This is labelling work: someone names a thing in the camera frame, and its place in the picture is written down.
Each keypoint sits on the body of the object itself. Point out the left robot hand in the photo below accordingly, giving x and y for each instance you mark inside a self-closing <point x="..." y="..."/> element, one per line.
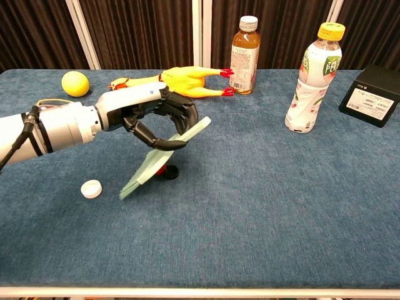
<point x="125" y="107"/>

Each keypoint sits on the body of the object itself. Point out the green white brush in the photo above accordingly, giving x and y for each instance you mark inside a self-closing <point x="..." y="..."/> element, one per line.
<point x="150" y="168"/>

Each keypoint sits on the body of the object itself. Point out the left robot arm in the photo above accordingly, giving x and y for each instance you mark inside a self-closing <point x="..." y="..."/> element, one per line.
<point x="56" y="128"/>

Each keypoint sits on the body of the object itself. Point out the small black round object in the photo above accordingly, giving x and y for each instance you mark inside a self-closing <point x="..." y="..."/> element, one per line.
<point x="172" y="172"/>

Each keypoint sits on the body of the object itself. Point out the brown tea bottle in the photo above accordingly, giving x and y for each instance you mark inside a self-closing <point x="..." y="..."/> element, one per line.
<point x="245" y="59"/>

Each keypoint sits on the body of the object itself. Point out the white drink bottle yellow cap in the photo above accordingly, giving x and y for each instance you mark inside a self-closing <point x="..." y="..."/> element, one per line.
<point x="312" y="84"/>

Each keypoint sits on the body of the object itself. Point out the yellow ball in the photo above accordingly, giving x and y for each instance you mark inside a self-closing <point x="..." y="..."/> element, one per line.
<point x="75" y="83"/>

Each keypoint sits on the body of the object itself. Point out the yellow rubber chicken toy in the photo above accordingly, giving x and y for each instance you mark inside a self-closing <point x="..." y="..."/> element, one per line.
<point x="184" y="82"/>

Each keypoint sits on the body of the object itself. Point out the dark pleated curtain panel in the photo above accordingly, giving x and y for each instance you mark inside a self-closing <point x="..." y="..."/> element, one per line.
<point x="372" y="34"/>
<point x="34" y="34"/>
<point x="140" y="34"/>
<point x="281" y="34"/>

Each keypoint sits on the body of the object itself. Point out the blue table cloth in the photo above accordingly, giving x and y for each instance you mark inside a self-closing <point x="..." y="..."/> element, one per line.
<point x="250" y="203"/>

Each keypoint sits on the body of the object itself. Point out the black box with label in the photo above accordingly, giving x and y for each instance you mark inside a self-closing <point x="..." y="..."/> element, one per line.
<point x="370" y="98"/>

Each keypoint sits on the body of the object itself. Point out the white partition frame post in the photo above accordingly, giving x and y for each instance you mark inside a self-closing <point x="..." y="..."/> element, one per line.
<point x="336" y="11"/>
<point x="201" y="34"/>
<point x="82" y="34"/>

